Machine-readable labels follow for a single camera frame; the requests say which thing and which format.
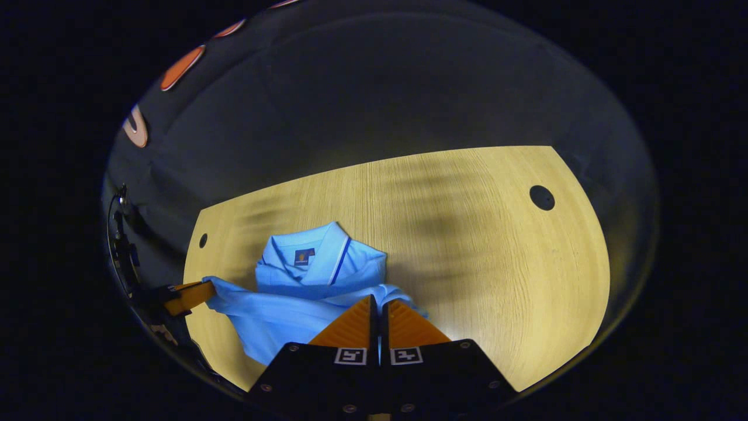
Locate light blue T-shirt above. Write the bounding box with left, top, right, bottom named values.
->
left=202, top=221, right=430, bottom=366

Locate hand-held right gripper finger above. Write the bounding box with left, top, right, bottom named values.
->
left=380, top=298, right=519, bottom=415
left=248, top=294, right=381, bottom=417

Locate black backdrop cloth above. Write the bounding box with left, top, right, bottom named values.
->
left=102, top=0, right=660, bottom=305

